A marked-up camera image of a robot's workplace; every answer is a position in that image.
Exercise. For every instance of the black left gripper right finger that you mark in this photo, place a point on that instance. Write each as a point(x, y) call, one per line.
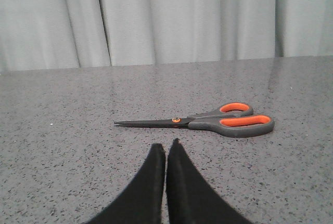
point(190, 198)

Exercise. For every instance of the grey orange handled scissors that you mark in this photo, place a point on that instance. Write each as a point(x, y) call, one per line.
point(234, 119)

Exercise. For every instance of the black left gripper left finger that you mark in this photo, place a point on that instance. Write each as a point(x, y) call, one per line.
point(140, 201)

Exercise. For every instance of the pale grey curtain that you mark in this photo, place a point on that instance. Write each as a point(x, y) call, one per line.
point(53, 34)

